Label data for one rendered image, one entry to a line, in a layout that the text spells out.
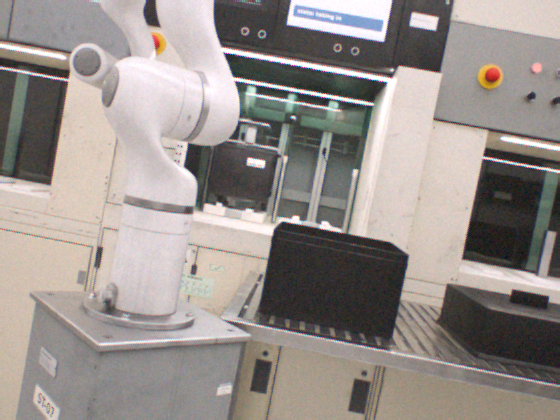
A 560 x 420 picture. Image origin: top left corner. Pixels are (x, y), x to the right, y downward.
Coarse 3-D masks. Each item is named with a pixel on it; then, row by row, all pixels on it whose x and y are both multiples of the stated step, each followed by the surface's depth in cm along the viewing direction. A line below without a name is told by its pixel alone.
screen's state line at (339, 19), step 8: (296, 8) 164; (304, 8) 164; (312, 8) 163; (296, 16) 164; (304, 16) 164; (312, 16) 164; (320, 16) 163; (328, 16) 163; (336, 16) 163; (344, 16) 163; (352, 16) 163; (360, 16) 163; (336, 24) 163; (344, 24) 163; (352, 24) 163; (360, 24) 163; (368, 24) 163; (376, 24) 163
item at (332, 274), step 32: (288, 224) 141; (288, 256) 114; (320, 256) 114; (352, 256) 113; (384, 256) 113; (288, 288) 114; (320, 288) 114; (352, 288) 114; (384, 288) 113; (320, 320) 114; (352, 320) 114; (384, 320) 114
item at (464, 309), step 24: (456, 288) 133; (456, 312) 129; (480, 312) 115; (504, 312) 112; (528, 312) 116; (552, 312) 122; (456, 336) 125; (480, 336) 113; (504, 336) 112; (528, 336) 112; (552, 336) 112; (504, 360) 112; (528, 360) 112; (552, 360) 112
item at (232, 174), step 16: (256, 128) 207; (224, 144) 198; (224, 160) 198; (240, 160) 198; (256, 160) 198; (272, 160) 198; (224, 176) 199; (240, 176) 198; (256, 176) 198; (272, 176) 201; (208, 192) 199; (224, 192) 199; (240, 192) 199; (256, 192) 198
